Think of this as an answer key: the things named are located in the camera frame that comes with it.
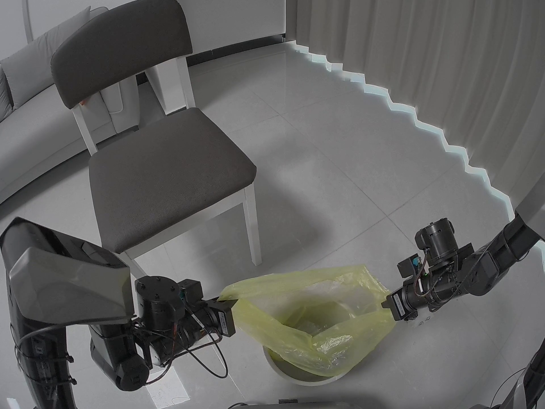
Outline white trash bin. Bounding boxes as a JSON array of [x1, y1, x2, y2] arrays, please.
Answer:
[[262, 303, 358, 387]]

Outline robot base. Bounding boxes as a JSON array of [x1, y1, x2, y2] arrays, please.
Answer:
[[228, 398, 486, 409]]

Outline black cable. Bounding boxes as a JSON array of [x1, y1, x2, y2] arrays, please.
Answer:
[[147, 333, 231, 386]]

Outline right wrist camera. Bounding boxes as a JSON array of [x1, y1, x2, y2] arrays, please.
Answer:
[[397, 255, 422, 278]]

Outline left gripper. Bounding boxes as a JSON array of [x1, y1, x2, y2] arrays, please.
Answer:
[[184, 299, 238, 349]]

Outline pale grey cushion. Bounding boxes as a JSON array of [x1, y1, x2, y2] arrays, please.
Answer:
[[0, 63, 14, 120], [2, 7, 93, 110]]

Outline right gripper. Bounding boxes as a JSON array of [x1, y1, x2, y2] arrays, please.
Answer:
[[382, 285, 431, 322]]

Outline yellow plastic bag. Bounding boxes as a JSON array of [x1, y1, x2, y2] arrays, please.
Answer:
[[220, 264, 397, 378]]

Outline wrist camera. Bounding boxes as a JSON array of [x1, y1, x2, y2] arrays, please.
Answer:
[[179, 279, 205, 310], [397, 255, 422, 278]]

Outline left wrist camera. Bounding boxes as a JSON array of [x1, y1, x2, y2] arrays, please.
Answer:
[[179, 279, 205, 310]]

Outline pale grey sofa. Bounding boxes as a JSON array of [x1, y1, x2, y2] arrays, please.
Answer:
[[0, 7, 141, 205]]

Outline grey cushioned white chair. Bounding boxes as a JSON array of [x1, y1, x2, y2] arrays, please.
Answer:
[[50, 0, 263, 280]]

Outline white curtain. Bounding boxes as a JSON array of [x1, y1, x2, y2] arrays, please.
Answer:
[[284, 0, 545, 225]]

